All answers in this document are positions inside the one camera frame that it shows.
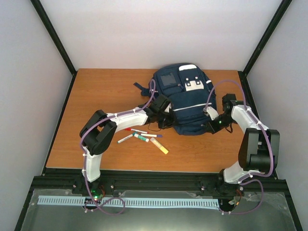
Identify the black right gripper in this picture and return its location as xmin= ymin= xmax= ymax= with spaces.
xmin=205 ymin=114 xmax=236 ymax=134

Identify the green white glue stick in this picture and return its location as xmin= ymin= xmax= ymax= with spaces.
xmin=133 ymin=133 xmax=149 ymax=142

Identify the green capped white marker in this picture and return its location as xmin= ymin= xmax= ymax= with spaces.
xmin=117 ymin=132 xmax=135 ymax=144

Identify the navy blue student backpack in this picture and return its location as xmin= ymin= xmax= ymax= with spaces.
xmin=133 ymin=63 xmax=218 ymax=136

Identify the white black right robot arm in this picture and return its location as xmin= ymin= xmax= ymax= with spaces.
xmin=203 ymin=94 xmax=280 ymax=191

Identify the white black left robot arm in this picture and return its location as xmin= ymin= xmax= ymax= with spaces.
xmin=79 ymin=95 xmax=175 ymax=194

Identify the yellow highlighter pen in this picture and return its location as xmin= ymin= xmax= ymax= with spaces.
xmin=150 ymin=137 xmax=168 ymax=154

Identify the purple capped white marker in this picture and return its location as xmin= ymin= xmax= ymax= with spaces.
xmin=142 ymin=133 xmax=163 ymax=138

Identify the red capped white marker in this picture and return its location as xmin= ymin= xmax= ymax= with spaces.
xmin=125 ymin=128 xmax=148 ymax=134

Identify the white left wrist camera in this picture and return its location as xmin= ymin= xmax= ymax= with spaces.
xmin=164 ymin=104 xmax=172 ymax=113

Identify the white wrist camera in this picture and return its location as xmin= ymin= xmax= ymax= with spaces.
xmin=164 ymin=104 xmax=172 ymax=113
xmin=203 ymin=106 xmax=219 ymax=120

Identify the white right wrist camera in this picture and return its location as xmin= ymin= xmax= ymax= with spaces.
xmin=203 ymin=106 xmax=219 ymax=120

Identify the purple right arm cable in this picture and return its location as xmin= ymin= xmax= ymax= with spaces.
xmin=204 ymin=79 xmax=275 ymax=216

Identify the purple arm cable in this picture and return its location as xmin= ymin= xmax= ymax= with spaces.
xmin=204 ymin=79 xmax=275 ymax=216
xmin=79 ymin=78 xmax=157 ymax=215

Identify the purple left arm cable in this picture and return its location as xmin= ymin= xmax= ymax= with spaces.
xmin=79 ymin=78 xmax=157 ymax=215

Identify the black aluminium frame rail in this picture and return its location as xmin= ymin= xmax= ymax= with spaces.
xmin=30 ymin=168 xmax=288 ymax=197

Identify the black right frame post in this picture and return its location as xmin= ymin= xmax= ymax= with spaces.
xmin=242 ymin=0 xmax=293 ymax=75

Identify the black frame post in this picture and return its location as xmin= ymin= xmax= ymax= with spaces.
xmin=242 ymin=0 xmax=293 ymax=75
xmin=30 ymin=0 xmax=77 ymax=75

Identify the light blue slotted cable duct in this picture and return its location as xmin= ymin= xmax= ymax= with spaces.
xmin=37 ymin=195 xmax=219 ymax=209

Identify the black left frame post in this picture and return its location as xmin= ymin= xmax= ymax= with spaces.
xmin=30 ymin=0 xmax=77 ymax=75

